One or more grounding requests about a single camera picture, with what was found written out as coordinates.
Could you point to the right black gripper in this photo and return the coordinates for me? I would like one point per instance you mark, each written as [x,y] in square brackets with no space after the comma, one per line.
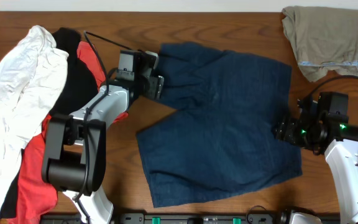
[284,132]

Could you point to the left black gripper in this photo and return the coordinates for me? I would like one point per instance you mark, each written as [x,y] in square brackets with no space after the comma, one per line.
[155,86]

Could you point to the navy blue shorts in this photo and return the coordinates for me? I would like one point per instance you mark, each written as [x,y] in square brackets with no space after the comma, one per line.
[219,141]

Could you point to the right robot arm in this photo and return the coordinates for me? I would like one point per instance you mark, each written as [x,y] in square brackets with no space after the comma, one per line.
[337,141]

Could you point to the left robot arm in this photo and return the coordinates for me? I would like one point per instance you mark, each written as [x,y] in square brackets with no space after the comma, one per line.
[75,149]

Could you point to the black shorts with white stripe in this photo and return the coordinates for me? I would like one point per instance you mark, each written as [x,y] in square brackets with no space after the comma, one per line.
[80,85]

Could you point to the khaki folded shorts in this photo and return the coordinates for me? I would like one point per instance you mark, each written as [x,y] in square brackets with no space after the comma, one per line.
[323,39]

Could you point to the white garment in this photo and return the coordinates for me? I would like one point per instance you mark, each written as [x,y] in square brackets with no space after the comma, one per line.
[32,77]

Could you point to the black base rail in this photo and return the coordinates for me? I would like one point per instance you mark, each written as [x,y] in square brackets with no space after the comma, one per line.
[139,218]

